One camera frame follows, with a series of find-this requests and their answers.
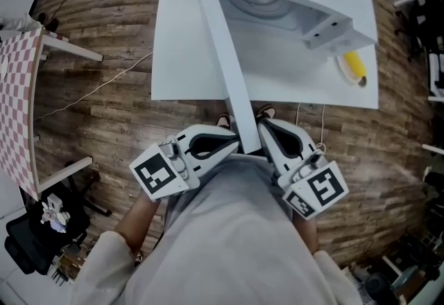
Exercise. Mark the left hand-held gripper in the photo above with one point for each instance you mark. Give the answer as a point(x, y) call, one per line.
point(156, 172)

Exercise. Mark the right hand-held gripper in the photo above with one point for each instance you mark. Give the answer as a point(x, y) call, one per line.
point(319, 189)

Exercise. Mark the white microwave door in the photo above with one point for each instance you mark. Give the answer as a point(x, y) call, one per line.
point(225, 54)

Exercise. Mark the person's right forearm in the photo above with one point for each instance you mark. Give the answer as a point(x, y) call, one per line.
point(305, 234)

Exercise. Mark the person's left forearm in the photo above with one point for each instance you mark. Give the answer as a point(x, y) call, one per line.
point(137, 227)

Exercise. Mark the glass microwave turntable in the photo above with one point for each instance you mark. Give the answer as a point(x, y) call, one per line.
point(263, 5)

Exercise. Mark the person's right shoe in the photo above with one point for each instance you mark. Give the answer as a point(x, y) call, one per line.
point(266, 112)

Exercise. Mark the person's white shirt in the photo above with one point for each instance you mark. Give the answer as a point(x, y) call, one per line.
point(229, 244)

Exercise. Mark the yellow corn cob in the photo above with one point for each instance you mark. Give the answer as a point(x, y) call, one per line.
point(354, 62)

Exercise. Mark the black round object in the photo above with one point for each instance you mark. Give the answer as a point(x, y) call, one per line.
point(378, 286)

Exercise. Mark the white gripper device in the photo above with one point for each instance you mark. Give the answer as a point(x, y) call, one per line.
point(53, 213)

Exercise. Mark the black office chair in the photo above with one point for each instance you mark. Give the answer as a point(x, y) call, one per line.
point(421, 26)
point(27, 244)

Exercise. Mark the pink checkered table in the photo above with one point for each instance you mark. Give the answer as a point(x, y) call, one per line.
point(17, 106)

